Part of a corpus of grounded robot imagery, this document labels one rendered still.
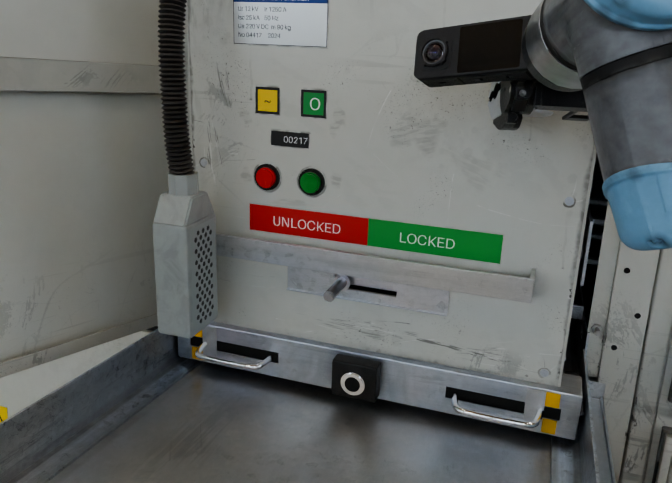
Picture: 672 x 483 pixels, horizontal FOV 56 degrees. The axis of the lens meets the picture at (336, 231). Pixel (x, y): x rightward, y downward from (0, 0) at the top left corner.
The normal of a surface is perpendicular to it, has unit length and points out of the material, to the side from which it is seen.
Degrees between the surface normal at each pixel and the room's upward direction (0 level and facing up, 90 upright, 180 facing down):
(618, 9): 140
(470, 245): 94
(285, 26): 94
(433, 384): 94
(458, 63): 74
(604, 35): 93
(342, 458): 0
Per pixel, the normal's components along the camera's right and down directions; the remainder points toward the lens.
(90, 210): 0.80, 0.18
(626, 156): -0.85, 0.16
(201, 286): 0.95, 0.12
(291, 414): 0.05, -0.97
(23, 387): -0.32, 0.21
